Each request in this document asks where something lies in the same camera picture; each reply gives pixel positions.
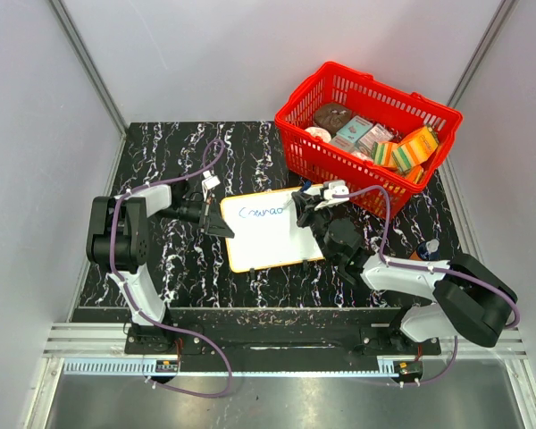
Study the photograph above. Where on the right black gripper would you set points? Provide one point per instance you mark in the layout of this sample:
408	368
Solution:
304	218

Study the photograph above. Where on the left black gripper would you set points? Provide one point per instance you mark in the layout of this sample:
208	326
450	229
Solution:
216	225

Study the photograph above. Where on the blue capped whiteboard marker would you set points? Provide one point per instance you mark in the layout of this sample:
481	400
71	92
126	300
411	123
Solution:
294	196

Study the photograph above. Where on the yellow framed whiteboard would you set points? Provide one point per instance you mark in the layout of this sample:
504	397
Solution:
266	232

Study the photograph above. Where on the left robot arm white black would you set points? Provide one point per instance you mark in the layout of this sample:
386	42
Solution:
118	237

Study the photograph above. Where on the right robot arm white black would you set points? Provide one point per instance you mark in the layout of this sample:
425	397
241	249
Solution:
467	299

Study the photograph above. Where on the red plastic shopping basket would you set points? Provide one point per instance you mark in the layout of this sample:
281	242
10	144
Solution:
399	112

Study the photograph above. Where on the teal small carton box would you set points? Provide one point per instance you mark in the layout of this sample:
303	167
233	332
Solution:
355	129

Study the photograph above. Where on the brown chocolate muffin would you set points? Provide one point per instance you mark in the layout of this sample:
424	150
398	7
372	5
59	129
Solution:
332	117

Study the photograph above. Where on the yellow green sponge pack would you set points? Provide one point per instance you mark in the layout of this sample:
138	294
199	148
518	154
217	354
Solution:
383	155

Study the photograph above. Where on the pink white carton box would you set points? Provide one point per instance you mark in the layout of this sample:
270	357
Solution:
376	134

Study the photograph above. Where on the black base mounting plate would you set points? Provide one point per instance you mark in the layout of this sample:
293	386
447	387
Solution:
363	330

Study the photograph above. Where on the orange sponge pack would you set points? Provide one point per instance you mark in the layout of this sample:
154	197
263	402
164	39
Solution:
419	145

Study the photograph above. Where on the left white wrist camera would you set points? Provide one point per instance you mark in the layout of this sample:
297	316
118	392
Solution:
209	181

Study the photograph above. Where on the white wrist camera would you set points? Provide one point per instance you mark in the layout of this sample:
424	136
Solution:
209	181
332	194

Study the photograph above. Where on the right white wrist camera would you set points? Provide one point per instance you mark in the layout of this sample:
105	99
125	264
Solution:
332	194

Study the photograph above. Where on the aluminium frame rail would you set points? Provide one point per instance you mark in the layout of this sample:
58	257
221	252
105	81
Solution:
100	349

